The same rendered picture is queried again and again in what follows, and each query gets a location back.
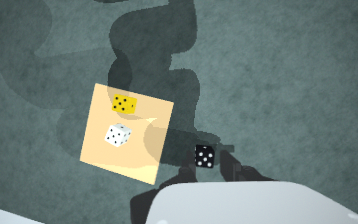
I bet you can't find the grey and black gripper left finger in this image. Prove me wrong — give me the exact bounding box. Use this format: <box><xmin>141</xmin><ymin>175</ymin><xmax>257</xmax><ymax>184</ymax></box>
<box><xmin>130</xmin><ymin>150</ymin><xmax>198</xmax><ymax>224</ymax></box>

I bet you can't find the beige square mat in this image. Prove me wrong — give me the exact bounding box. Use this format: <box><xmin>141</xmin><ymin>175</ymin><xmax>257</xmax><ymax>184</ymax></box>
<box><xmin>80</xmin><ymin>84</ymin><xmax>174</xmax><ymax>184</ymax></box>

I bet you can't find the yellow die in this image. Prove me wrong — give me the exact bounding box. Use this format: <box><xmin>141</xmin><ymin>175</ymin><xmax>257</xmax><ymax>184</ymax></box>
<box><xmin>112</xmin><ymin>94</ymin><xmax>137</xmax><ymax>114</ymax></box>

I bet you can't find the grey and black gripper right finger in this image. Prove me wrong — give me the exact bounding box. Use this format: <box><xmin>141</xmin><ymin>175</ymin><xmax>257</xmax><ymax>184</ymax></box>
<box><xmin>220</xmin><ymin>150</ymin><xmax>280</xmax><ymax>182</ymax></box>

